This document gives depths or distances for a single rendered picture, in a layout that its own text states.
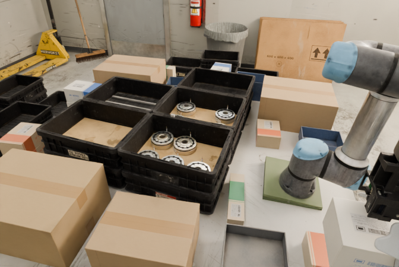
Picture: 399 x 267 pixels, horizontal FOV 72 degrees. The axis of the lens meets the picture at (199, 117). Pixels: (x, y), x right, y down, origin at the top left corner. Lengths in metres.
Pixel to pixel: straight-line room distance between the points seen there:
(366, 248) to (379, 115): 0.50
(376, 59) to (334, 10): 3.50
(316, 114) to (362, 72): 1.04
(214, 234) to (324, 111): 0.88
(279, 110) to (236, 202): 0.65
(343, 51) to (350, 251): 0.37
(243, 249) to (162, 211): 0.29
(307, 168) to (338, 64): 0.64
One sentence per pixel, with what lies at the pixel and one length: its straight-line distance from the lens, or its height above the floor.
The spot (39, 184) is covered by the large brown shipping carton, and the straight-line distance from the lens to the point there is 1.11.
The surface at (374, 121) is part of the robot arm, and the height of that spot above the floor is 1.14.
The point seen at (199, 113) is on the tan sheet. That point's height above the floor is 0.83.
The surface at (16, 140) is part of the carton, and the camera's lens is 1.48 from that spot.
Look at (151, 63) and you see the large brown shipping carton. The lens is 1.96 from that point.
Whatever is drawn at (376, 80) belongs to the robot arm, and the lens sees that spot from 0.58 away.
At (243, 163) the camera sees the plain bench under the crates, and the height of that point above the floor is 0.70.
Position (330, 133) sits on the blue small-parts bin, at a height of 0.75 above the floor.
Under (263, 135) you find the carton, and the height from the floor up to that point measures 0.77.
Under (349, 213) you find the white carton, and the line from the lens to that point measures 0.68.
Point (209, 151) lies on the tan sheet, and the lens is 1.22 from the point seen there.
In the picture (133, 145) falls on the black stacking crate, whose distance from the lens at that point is 1.19.
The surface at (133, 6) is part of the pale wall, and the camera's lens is 4.42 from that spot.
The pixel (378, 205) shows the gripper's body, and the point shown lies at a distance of 0.60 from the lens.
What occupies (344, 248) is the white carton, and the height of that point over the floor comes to 1.12.
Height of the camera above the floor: 1.61
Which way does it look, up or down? 33 degrees down
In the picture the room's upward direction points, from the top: 1 degrees clockwise
